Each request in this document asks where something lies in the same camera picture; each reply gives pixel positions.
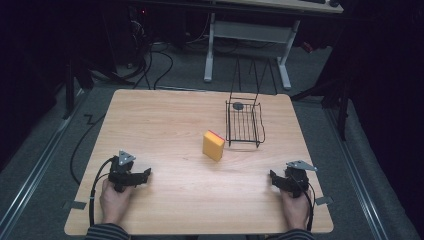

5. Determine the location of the person's left hand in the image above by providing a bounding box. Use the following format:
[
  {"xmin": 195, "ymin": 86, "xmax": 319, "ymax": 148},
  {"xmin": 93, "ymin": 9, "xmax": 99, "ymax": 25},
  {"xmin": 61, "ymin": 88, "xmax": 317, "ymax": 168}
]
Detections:
[{"xmin": 99, "ymin": 177, "xmax": 135, "ymax": 225}]

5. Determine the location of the dark metal stand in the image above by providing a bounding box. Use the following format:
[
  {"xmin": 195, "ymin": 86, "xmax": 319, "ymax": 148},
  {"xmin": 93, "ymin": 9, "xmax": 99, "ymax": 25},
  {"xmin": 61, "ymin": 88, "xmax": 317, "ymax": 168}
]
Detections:
[
  {"xmin": 289, "ymin": 64, "xmax": 355, "ymax": 142},
  {"xmin": 62, "ymin": 54, "xmax": 96, "ymax": 120}
]

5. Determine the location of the black wire rack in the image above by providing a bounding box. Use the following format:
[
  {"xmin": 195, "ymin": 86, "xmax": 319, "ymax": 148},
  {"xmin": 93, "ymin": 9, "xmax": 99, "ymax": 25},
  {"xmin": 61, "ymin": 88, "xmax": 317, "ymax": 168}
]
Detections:
[{"xmin": 225, "ymin": 55, "xmax": 278, "ymax": 149}]

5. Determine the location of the black floor cable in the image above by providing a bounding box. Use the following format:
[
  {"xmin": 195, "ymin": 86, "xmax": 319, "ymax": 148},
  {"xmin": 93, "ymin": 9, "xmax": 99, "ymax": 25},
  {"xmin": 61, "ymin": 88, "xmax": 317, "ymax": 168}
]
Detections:
[{"xmin": 69, "ymin": 113, "xmax": 107, "ymax": 186}]

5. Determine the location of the person's right hand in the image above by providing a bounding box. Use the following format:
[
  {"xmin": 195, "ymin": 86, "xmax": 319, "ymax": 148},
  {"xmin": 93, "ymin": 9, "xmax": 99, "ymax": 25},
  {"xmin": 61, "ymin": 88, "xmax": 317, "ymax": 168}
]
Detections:
[{"xmin": 279, "ymin": 188, "xmax": 313, "ymax": 231}]

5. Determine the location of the bundle of black floor cables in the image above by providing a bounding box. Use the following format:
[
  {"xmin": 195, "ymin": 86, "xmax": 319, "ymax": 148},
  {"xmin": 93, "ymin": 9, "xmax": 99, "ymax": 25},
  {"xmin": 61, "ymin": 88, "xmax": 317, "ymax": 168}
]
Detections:
[{"xmin": 131, "ymin": 41, "xmax": 175, "ymax": 90}]

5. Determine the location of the yellow sponge with red side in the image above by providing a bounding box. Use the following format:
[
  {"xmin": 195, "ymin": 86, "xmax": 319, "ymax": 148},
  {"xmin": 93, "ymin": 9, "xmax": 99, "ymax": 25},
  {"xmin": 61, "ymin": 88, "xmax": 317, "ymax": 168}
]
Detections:
[{"xmin": 202, "ymin": 129, "xmax": 226, "ymax": 163}]

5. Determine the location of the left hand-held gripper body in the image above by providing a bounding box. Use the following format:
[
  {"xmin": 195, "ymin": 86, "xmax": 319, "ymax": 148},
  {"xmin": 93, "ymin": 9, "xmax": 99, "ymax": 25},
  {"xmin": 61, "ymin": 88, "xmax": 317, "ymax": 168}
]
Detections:
[{"xmin": 107, "ymin": 150, "xmax": 138, "ymax": 193}]

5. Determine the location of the metal floor rail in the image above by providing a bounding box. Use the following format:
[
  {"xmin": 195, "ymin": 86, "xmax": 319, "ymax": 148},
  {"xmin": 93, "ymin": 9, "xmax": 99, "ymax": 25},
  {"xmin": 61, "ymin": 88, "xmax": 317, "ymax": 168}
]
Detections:
[
  {"xmin": 0, "ymin": 89, "xmax": 88, "ymax": 234},
  {"xmin": 324, "ymin": 108, "xmax": 389, "ymax": 240}
]

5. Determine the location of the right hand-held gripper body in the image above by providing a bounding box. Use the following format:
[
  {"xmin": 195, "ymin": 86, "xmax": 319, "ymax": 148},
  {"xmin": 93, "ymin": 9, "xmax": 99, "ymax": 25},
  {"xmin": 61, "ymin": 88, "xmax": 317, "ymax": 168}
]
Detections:
[{"xmin": 282, "ymin": 160, "xmax": 319, "ymax": 199}]

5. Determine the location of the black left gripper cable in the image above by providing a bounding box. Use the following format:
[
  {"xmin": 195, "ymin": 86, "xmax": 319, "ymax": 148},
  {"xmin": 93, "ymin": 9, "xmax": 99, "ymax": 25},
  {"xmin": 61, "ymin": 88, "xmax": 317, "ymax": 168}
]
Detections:
[{"xmin": 88, "ymin": 157, "xmax": 115, "ymax": 228}]

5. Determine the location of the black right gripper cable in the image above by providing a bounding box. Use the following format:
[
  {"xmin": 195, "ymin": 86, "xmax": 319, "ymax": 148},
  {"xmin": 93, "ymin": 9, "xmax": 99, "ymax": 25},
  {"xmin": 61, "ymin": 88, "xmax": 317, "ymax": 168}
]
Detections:
[{"xmin": 290, "ymin": 174, "xmax": 316, "ymax": 232}]

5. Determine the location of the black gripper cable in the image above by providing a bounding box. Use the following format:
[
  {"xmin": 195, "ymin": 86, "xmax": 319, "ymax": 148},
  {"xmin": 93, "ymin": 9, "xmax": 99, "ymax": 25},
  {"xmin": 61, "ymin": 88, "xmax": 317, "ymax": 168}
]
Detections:
[
  {"xmin": 290, "ymin": 174, "xmax": 316, "ymax": 232},
  {"xmin": 88, "ymin": 157, "xmax": 115, "ymax": 228}
]

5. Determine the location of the desk with white legs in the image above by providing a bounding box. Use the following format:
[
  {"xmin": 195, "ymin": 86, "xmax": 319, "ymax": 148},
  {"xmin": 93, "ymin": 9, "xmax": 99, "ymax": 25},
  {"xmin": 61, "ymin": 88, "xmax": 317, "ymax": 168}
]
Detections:
[{"xmin": 202, "ymin": 0, "xmax": 345, "ymax": 91}]

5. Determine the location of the dark computer tower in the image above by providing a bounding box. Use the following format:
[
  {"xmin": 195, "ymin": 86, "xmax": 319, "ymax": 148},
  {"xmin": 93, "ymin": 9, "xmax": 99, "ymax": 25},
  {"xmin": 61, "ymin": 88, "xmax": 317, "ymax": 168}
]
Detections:
[{"xmin": 128, "ymin": 5, "xmax": 152, "ymax": 66}]

